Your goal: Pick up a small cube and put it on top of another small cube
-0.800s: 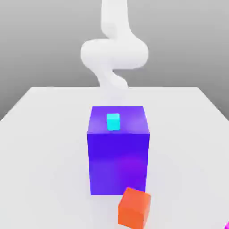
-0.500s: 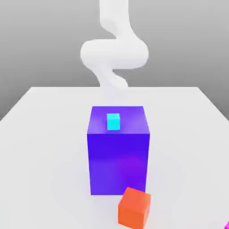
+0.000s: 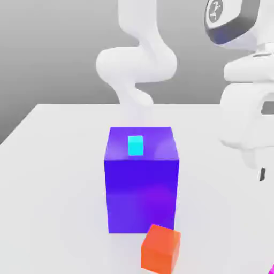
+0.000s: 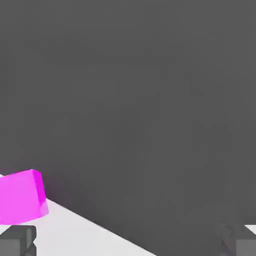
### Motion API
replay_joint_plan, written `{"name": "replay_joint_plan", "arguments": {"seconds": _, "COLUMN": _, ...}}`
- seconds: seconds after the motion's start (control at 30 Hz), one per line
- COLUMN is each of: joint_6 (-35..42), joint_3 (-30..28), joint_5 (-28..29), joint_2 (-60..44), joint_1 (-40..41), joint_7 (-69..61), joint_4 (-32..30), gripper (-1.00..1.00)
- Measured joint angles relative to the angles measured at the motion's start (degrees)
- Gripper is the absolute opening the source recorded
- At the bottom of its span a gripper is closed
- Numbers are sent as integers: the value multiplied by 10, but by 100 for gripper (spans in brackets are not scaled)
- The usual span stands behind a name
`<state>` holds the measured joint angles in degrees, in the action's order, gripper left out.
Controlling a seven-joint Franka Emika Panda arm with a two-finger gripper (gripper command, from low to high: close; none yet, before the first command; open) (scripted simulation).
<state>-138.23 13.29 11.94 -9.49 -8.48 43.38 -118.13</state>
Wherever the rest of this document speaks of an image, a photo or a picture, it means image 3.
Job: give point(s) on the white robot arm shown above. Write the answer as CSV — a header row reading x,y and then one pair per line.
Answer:
x,y
137,62

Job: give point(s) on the small orange cube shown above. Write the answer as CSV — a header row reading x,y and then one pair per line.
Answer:
x,y
159,250

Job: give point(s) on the small cyan cube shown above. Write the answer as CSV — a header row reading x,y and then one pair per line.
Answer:
x,y
135,145

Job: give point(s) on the small magenta cube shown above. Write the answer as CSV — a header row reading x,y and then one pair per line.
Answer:
x,y
272,270

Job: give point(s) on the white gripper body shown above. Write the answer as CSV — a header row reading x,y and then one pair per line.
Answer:
x,y
241,119

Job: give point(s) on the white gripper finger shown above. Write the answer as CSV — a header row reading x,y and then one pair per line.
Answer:
x,y
253,159

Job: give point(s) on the large purple box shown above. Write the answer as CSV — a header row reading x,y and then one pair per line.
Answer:
x,y
141,192

